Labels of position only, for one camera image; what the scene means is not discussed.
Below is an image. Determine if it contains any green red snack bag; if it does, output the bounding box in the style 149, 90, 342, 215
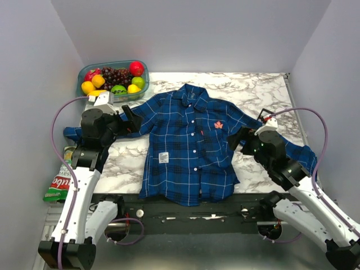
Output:
43, 164, 71, 202

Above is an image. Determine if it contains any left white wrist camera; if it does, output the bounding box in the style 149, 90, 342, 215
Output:
88, 91, 117, 115

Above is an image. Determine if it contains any brooch box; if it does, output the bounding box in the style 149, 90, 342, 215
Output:
256, 108, 274, 123

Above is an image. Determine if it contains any red apple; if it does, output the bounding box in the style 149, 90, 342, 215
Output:
129, 61, 145, 77

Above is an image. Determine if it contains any yellow lemon right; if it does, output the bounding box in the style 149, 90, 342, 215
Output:
127, 84, 141, 94

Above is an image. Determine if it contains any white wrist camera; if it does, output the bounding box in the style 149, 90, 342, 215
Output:
254, 118, 278, 136
88, 91, 117, 115

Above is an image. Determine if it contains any yellow lemon left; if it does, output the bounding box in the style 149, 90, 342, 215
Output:
81, 81, 96, 95

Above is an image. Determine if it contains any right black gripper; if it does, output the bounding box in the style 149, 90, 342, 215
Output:
226, 124, 272, 170

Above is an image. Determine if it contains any purple grape bunch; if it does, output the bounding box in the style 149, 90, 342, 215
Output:
101, 67, 133, 91

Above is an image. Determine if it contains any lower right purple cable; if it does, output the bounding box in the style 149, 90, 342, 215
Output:
261, 232, 303, 245

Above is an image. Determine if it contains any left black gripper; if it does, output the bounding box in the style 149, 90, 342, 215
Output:
101, 105, 143, 145

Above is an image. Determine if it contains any purple cable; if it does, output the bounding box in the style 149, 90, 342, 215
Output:
261, 232, 303, 245
264, 107, 360, 240
49, 96, 91, 270
105, 217, 145, 246

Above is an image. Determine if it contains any pink dragon fruit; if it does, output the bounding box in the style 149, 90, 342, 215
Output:
84, 68, 101, 82

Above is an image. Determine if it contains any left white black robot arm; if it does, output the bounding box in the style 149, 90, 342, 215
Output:
38, 105, 142, 269

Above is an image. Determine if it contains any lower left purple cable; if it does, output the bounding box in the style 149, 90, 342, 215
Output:
105, 217, 145, 246

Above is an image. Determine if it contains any black front mounting rail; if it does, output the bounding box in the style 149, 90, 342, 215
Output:
87, 192, 293, 236

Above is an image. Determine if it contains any blue plaid shirt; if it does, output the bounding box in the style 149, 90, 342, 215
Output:
63, 83, 318, 208

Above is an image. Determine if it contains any orange fruit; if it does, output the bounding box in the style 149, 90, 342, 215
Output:
91, 74, 105, 88

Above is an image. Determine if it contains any yellow mango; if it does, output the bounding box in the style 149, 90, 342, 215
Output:
87, 89, 107, 97

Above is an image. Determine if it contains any clear teal fruit container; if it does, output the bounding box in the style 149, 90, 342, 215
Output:
76, 60, 150, 102

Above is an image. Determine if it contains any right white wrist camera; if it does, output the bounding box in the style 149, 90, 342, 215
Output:
254, 118, 278, 136

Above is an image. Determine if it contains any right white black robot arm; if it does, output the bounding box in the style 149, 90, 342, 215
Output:
227, 127, 359, 269

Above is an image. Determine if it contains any green lime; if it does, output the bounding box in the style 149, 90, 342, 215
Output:
132, 76, 146, 89

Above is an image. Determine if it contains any yellow lemon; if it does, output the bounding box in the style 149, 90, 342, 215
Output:
127, 84, 141, 94
81, 81, 96, 95

